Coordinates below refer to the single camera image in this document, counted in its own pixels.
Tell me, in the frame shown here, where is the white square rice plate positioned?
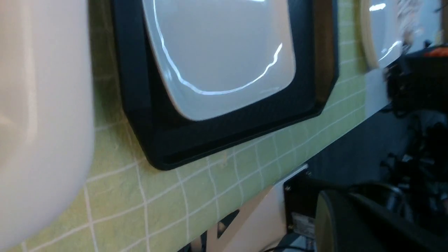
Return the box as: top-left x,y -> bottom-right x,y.
142,0 -> 296,121

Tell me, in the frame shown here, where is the black serving tray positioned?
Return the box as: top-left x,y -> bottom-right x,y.
110,0 -> 340,170

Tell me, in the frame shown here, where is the green checkered tablecloth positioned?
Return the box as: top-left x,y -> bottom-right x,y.
0,0 -> 371,252

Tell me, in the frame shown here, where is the large white plastic tub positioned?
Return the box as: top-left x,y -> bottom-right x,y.
0,0 -> 94,251

